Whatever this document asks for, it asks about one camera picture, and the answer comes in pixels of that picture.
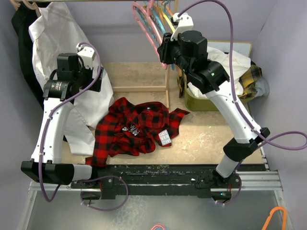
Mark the orange plastic hanger on rack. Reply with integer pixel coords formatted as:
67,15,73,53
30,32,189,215
165,0,178,16

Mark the green laundry basket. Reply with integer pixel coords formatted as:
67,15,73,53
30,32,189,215
177,69,255,112

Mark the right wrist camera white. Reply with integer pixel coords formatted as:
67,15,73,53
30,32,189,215
171,12,194,41

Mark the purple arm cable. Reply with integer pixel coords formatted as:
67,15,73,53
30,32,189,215
38,42,102,203
177,0,307,151

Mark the pink blue hangers bottom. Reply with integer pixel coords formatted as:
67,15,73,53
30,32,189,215
151,223,169,230

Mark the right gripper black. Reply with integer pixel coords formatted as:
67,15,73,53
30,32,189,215
157,31,192,77

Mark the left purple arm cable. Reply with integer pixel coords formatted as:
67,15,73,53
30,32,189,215
38,42,102,203

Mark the blue plastic hanger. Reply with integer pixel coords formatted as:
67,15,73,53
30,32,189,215
149,0,170,36

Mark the teal plastic hanger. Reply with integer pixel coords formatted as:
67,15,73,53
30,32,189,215
160,0,173,18

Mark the yellow plastic hanger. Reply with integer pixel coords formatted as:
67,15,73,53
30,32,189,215
153,0,175,33

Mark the aluminium rail frame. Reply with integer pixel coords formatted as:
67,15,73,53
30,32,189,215
28,105,288,216

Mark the orange hanger on floor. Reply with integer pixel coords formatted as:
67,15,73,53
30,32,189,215
261,206,288,230

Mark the black hanging garment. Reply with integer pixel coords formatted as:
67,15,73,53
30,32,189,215
11,2,44,110

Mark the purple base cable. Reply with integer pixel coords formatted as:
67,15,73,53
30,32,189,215
212,158,244,207
80,176,130,212

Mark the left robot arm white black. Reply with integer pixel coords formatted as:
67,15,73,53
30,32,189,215
21,47,103,188

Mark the white shirt in basket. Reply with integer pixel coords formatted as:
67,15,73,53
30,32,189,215
187,45,251,99

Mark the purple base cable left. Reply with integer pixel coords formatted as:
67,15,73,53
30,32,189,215
80,176,130,212

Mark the yellow plaid shirt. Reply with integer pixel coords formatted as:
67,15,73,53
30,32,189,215
239,65,262,99

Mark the red black plaid shirt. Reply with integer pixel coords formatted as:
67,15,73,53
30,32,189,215
85,97,189,167

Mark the white hanging shirt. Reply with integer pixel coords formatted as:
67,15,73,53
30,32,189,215
29,2,114,156

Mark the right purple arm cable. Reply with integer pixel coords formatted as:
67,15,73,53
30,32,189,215
177,0,307,151

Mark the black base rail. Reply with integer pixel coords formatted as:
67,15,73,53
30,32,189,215
71,164,241,199

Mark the grey blue garment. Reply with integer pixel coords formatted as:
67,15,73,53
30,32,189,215
254,78,270,97

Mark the pink plastic hanger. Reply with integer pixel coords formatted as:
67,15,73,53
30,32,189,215
132,0,163,61

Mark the wooden clothes rack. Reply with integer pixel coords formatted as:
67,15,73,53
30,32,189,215
10,0,171,108

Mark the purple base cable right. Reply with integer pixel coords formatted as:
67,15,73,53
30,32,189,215
212,158,244,207

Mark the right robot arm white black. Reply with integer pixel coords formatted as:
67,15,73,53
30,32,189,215
157,30,270,187

